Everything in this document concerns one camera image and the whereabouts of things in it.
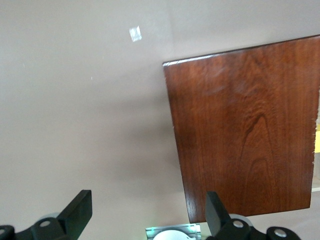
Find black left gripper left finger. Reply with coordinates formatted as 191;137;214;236
14;189;93;240

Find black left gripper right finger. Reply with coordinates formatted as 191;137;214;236
205;191;266;240

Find yellow wooden block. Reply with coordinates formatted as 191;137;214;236
313;131;320;153

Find dark red wooden drawer cabinet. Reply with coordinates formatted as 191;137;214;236
162;34;320;224

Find small clear tape piece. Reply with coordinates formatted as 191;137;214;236
129;26;143;43

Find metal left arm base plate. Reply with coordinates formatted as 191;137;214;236
145;223;202;240

